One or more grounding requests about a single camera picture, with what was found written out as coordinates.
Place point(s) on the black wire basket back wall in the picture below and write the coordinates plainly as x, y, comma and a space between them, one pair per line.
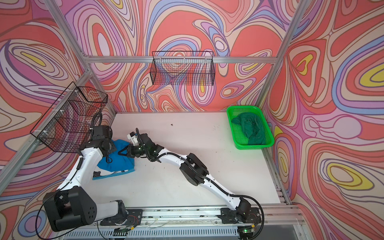
186, 68

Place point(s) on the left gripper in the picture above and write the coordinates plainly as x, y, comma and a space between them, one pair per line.
110, 142

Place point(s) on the aluminium frame post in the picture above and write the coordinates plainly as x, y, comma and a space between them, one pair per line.
38, 68
294, 24

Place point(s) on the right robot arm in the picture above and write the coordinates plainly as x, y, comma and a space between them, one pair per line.
192, 168

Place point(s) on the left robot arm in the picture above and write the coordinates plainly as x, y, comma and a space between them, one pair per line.
70, 206

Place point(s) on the aluminium frame right post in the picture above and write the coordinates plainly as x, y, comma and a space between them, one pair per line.
294, 24

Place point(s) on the green plastic basket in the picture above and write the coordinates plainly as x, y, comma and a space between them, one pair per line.
239, 139

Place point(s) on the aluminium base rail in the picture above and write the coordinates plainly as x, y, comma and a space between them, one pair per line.
281, 223

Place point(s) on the black wire basket wall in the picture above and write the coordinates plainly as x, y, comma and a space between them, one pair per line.
74, 112
186, 68

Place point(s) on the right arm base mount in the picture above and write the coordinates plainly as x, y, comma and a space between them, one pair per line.
253, 216

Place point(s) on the aluminium frame left post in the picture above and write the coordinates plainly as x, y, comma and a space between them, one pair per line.
38, 68

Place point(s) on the black wire basket left wall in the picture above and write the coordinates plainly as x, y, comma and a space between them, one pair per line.
74, 112

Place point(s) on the teal folded t-shirt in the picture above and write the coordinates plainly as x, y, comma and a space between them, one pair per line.
99, 174

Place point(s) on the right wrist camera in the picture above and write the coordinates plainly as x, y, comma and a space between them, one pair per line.
133, 139

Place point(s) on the blue t-shirt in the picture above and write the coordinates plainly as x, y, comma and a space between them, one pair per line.
116, 162

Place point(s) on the dark green t-shirt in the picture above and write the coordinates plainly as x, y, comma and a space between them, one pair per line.
252, 128

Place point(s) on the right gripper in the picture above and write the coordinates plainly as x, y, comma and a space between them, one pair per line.
131, 152

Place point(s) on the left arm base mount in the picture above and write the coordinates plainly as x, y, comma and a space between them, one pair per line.
133, 218

